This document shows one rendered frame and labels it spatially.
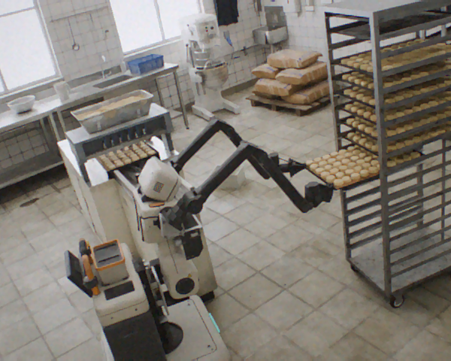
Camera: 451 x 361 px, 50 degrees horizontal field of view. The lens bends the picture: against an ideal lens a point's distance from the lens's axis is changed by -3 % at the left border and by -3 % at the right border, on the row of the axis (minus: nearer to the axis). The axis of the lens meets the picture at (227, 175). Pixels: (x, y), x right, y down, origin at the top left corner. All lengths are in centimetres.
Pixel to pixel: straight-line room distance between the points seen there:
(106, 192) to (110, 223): 25
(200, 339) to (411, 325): 126
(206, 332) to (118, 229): 125
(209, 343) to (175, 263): 53
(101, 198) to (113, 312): 139
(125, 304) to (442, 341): 179
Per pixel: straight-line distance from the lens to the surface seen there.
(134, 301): 245
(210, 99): 718
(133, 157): 370
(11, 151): 674
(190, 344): 288
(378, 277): 334
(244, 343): 321
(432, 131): 301
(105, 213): 374
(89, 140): 353
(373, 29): 249
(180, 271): 261
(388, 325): 323
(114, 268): 252
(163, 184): 238
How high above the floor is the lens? 223
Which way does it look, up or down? 25 degrees down
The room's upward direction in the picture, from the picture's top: 11 degrees counter-clockwise
